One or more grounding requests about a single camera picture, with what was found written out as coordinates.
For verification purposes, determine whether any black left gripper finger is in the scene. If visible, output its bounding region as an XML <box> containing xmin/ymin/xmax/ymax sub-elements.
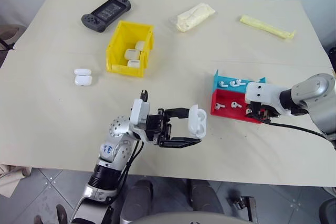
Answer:
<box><xmin>164</xmin><ymin>106</ymin><xmax>191</xmax><ymax>120</ymax></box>
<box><xmin>159</xmin><ymin>135</ymin><xmax>203</xmax><ymax>149</ymax></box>

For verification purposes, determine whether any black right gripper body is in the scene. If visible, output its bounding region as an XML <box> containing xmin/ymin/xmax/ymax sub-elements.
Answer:
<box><xmin>250</xmin><ymin>100</ymin><xmax>279</xmax><ymax>124</ymax></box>

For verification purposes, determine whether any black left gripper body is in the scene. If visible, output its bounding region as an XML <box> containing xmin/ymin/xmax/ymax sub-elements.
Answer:
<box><xmin>145</xmin><ymin>108</ymin><xmax>173</xmax><ymax>146</ymax></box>

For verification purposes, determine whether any yellow plastic bin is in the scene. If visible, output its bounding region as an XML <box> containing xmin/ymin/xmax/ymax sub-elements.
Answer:
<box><xmin>105</xmin><ymin>20</ymin><xmax>156</xmax><ymax>79</ymax></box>

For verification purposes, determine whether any white earbud case lid open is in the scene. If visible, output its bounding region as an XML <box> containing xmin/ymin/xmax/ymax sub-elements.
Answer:
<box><xmin>73</xmin><ymin>68</ymin><xmax>93</xmax><ymax>87</ymax></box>

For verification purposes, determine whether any red plastic tray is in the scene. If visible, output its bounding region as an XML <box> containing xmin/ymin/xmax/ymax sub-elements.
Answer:
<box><xmin>209</xmin><ymin>88</ymin><xmax>264</xmax><ymax>125</ymax></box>

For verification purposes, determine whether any teal plastic tray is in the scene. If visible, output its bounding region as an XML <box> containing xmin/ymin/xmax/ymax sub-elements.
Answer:
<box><xmin>212</xmin><ymin>69</ymin><xmax>267</xmax><ymax>94</ymax></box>

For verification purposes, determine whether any long yellow flat packet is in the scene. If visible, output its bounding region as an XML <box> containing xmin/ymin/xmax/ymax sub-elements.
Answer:
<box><xmin>239</xmin><ymin>14</ymin><xmax>298</xmax><ymax>41</ymax></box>

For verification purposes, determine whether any cream filled plastic bag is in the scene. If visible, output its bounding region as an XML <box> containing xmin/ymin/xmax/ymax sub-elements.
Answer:
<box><xmin>167</xmin><ymin>2</ymin><xmax>217</xmax><ymax>34</ymax></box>

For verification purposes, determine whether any dark grey rounded object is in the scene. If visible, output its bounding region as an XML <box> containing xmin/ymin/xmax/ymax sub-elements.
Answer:
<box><xmin>318</xmin><ymin>197</ymin><xmax>336</xmax><ymax>224</ymax></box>

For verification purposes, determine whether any grey handheld game controller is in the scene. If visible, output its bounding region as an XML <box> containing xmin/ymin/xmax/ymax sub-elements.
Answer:
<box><xmin>81</xmin><ymin>0</ymin><xmax>132</xmax><ymax>33</ymax></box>

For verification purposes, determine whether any brown shoe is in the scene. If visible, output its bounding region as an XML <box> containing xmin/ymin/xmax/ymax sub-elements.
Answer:
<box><xmin>33</xmin><ymin>204</ymin><xmax>69</xmax><ymax>224</ymax></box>

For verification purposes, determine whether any beige cloth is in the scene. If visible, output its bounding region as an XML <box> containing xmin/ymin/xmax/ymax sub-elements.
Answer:
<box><xmin>0</xmin><ymin>163</ymin><xmax>33</xmax><ymax>199</ymax></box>

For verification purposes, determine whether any dark chair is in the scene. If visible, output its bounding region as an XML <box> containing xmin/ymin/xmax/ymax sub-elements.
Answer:
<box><xmin>0</xmin><ymin>24</ymin><xmax>27</xmax><ymax>52</ymax></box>

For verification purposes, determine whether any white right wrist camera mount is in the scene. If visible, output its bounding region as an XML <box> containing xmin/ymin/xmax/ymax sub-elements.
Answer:
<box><xmin>244</xmin><ymin>82</ymin><xmax>294</xmax><ymax>117</ymax></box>

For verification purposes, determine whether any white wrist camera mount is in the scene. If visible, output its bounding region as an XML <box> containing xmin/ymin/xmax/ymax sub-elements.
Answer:
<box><xmin>129</xmin><ymin>98</ymin><xmax>151</xmax><ymax>141</ymax></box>
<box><xmin>244</xmin><ymin>82</ymin><xmax>294</xmax><ymax>117</ymax></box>

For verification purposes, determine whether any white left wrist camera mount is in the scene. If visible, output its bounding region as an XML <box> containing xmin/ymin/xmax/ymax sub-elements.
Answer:
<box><xmin>129</xmin><ymin>98</ymin><xmax>151</xmax><ymax>141</ymax></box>

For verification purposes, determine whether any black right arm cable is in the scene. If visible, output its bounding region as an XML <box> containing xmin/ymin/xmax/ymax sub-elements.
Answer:
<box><xmin>261</xmin><ymin>119</ymin><xmax>330</xmax><ymax>141</ymax></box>

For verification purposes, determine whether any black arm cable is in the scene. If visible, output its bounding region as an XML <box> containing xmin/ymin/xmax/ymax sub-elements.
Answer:
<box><xmin>103</xmin><ymin>138</ymin><xmax>144</xmax><ymax>210</ymax></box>
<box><xmin>261</xmin><ymin>119</ymin><xmax>330</xmax><ymax>141</ymax></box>

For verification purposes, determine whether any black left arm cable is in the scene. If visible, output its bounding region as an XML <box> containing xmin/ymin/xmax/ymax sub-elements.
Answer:
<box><xmin>103</xmin><ymin>138</ymin><xmax>144</xmax><ymax>210</ymax></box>

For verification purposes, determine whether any black object at wall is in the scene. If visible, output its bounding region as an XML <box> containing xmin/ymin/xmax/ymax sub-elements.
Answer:
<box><xmin>327</xmin><ymin>46</ymin><xmax>336</xmax><ymax>65</ymax></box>

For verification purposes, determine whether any metal floor bracket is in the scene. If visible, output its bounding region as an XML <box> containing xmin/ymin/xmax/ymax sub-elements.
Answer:
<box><xmin>227</xmin><ymin>195</ymin><xmax>258</xmax><ymax>222</ymax></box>

